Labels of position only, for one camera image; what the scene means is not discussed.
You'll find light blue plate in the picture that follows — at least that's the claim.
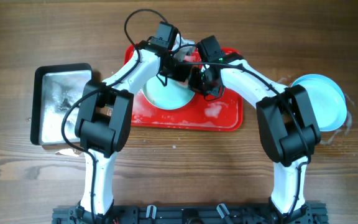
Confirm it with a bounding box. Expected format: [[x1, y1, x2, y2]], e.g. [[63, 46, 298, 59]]
[[291, 74, 347, 132], [142, 77, 195, 110]]

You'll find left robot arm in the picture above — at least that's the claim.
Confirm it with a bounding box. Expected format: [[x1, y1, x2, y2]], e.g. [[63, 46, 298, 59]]
[[75, 22, 189, 218]]

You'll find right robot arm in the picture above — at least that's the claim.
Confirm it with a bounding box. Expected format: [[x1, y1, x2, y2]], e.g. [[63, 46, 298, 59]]
[[195, 36, 321, 220]]

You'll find red plastic tray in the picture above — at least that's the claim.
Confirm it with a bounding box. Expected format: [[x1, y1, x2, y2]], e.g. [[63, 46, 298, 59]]
[[122, 43, 244, 133]]

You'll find black foil-lined tray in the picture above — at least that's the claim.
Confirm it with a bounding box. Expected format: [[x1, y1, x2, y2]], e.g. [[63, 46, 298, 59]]
[[30, 63, 92, 146]]

